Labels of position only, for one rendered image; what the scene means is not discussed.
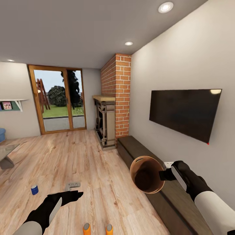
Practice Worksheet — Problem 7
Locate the trash can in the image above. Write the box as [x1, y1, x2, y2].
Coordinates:
[130, 156, 165, 194]

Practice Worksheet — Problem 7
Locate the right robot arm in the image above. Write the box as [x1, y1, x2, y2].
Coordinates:
[159, 161, 235, 235]

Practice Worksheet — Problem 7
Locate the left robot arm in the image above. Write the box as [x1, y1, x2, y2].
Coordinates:
[13, 182, 84, 235]

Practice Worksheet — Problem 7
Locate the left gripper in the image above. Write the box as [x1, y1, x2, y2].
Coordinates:
[62, 190, 84, 205]

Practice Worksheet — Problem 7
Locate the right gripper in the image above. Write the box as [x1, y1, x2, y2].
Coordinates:
[159, 170, 177, 181]

